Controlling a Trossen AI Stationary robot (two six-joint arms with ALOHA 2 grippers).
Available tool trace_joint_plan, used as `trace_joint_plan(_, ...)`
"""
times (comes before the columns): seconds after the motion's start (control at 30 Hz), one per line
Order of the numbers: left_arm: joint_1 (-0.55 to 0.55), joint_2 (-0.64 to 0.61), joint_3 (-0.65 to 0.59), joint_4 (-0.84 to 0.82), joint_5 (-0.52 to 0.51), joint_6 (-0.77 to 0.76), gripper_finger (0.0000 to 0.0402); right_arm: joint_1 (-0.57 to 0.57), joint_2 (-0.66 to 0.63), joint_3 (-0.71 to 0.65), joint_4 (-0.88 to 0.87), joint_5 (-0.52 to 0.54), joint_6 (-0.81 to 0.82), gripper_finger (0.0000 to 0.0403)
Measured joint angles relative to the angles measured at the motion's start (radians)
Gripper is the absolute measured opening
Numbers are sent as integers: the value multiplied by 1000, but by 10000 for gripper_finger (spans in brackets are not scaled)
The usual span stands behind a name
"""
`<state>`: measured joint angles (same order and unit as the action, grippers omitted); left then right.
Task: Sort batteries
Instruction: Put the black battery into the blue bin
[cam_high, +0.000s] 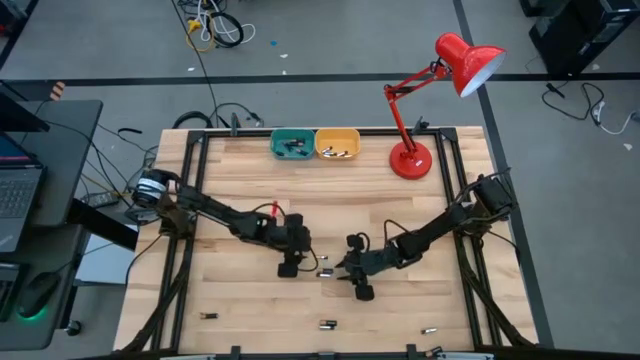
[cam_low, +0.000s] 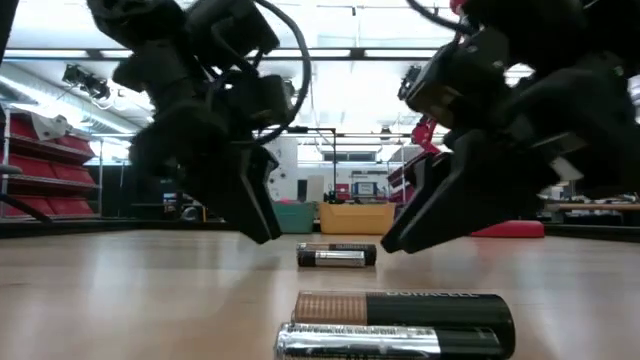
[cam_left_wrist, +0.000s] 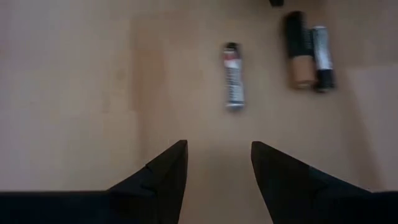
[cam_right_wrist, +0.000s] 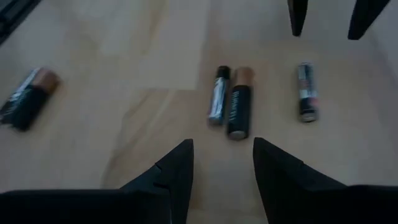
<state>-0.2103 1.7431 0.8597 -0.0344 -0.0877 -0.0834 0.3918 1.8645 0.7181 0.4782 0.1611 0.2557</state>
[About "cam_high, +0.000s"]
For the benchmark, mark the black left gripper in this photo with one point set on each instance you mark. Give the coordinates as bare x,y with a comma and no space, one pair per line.
292,232

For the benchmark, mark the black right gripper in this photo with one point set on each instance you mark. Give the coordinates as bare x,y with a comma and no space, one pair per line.
380,259

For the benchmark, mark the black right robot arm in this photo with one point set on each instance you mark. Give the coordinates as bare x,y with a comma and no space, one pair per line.
440,225

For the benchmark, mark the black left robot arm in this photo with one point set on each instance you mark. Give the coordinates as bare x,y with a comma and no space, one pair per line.
215,212

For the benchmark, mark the small red tag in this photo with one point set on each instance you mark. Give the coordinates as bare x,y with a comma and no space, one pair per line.
274,208

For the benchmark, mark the red desk lamp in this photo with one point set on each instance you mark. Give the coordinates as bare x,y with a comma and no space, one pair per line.
411,160

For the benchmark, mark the yellow plastic bin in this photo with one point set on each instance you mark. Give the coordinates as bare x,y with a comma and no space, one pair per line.
350,137

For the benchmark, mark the teal plastic bin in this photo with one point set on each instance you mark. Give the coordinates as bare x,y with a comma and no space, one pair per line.
305,137

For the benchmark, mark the black power strip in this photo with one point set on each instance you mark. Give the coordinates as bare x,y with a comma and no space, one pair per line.
102,200

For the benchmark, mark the black caster wheel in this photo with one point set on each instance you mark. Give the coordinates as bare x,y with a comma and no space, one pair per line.
73,328

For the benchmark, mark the black side desk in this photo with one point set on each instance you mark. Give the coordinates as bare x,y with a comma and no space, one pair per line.
70,150

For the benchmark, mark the black computer mouse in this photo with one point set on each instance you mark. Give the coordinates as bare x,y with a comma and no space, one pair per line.
37,295

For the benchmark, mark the grey laptop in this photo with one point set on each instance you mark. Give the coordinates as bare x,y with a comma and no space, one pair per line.
20,195

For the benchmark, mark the orange black striped marker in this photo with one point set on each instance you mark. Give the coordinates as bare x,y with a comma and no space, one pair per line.
57,91

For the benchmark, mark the black computer tower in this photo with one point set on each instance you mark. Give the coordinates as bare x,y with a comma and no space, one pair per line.
575,35

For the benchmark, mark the black aluminium table frame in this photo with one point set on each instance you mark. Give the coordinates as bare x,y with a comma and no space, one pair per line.
375,132

